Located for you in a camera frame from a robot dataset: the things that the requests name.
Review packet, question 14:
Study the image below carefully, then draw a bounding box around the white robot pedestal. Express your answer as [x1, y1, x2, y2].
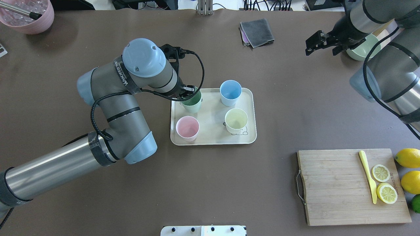
[160, 225, 247, 236]

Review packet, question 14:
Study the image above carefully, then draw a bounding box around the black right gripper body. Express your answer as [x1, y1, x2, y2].
[305, 15, 367, 49]

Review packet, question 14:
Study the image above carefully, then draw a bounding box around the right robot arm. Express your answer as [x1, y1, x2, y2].
[305, 0, 420, 138]

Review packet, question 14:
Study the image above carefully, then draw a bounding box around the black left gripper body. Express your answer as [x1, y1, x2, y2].
[160, 44, 195, 100]

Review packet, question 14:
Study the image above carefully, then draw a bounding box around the green cup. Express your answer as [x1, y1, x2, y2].
[180, 87, 202, 113]

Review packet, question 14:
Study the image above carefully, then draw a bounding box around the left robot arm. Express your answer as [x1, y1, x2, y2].
[1, 38, 197, 217]

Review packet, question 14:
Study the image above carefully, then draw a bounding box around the pink bowl with ice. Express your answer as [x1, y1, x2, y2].
[0, 0, 54, 34]

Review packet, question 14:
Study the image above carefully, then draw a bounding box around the aluminium frame post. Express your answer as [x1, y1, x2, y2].
[197, 0, 214, 15]

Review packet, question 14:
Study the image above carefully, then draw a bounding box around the metal tube black cap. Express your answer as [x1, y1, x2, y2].
[0, 1, 43, 20]

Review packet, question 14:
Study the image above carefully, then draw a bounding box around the cream rabbit tray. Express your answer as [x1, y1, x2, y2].
[170, 87, 258, 146]

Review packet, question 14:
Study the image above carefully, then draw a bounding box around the wooden cutting board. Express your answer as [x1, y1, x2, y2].
[297, 149, 411, 226]

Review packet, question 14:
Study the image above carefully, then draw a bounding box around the blue cup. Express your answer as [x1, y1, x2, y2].
[220, 80, 242, 106]

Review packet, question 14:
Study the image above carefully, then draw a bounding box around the pink cup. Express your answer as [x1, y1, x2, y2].
[176, 116, 200, 142]

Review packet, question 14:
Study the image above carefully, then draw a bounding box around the yellow lemon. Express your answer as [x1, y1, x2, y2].
[401, 170, 420, 195]
[395, 148, 420, 168]

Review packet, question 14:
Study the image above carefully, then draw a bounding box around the mint green bowl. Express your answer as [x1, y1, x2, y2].
[346, 34, 379, 61]

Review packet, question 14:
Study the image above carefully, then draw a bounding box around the cream cup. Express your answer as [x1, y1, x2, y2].
[224, 108, 248, 135]

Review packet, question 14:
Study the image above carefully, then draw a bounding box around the lemon half slice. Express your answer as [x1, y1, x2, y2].
[376, 183, 398, 204]
[371, 164, 390, 183]

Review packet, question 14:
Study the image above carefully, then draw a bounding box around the green lime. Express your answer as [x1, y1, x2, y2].
[411, 194, 420, 214]

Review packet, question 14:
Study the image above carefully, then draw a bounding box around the grey folded cloth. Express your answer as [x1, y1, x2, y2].
[239, 18, 275, 49]

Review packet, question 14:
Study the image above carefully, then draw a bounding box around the yellow plastic knife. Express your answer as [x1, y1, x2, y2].
[359, 150, 378, 204]

